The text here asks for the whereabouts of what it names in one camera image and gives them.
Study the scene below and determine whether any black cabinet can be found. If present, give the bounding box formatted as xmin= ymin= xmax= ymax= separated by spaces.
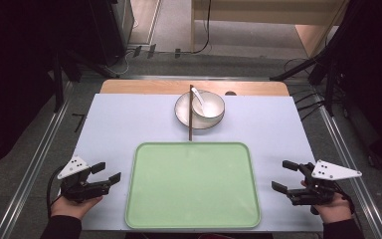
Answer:
xmin=88 ymin=0 xmax=127 ymax=68

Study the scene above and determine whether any black stand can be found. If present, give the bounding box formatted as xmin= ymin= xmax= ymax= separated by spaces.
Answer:
xmin=269 ymin=19 xmax=349 ymax=118
xmin=48 ymin=49 xmax=120 ymax=114

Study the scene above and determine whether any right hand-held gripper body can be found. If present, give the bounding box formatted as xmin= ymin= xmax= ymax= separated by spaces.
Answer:
xmin=287 ymin=159 xmax=363 ymax=206

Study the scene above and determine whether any light wooden bench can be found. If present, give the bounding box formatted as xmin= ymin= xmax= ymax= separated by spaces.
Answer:
xmin=190 ymin=0 xmax=350 ymax=58

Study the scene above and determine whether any black hanging cable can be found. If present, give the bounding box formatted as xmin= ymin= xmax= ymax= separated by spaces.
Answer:
xmin=192 ymin=0 xmax=213 ymax=55

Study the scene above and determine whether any person's right hand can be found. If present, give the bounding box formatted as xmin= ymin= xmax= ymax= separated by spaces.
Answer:
xmin=299 ymin=180 xmax=354 ymax=224

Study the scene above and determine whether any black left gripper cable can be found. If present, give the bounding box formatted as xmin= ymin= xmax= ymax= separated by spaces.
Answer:
xmin=46 ymin=164 xmax=66 ymax=219

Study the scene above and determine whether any white bowl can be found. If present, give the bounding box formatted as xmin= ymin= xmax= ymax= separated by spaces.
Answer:
xmin=191 ymin=91 xmax=226 ymax=120

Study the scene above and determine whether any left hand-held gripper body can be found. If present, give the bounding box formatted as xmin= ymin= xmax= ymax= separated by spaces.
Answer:
xmin=57 ymin=154 xmax=111 ymax=204

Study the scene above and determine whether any pale blue table mat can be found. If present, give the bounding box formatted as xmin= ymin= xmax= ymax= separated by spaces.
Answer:
xmin=73 ymin=93 xmax=324 ymax=233

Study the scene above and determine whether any dark brown chopstick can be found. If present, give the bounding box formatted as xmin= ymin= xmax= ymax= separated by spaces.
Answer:
xmin=188 ymin=84 xmax=194 ymax=142

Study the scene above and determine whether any aluminium floor rail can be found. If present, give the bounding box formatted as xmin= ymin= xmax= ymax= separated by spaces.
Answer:
xmin=310 ymin=94 xmax=382 ymax=239
xmin=0 ymin=81 xmax=75 ymax=239

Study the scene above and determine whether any white ceramic spoon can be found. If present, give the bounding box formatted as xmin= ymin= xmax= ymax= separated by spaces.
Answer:
xmin=191 ymin=87 xmax=214 ymax=118

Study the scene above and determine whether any light green tray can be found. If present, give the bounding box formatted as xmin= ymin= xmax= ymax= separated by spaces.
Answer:
xmin=124 ymin=141 xmax=262 ymax=230

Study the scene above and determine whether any person's left hand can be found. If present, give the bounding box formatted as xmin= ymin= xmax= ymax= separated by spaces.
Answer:
xmin=50 ymin=195 xmax=104 ymax=221

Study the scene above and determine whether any white floor cable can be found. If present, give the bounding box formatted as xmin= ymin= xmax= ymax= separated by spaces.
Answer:
xmin=104 ymin=49 xmax=137 ymax=76

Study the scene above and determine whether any white plate with dark rim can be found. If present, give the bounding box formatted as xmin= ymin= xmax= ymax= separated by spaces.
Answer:
xmin=173 ymin=90 xmax=227 ymax=130

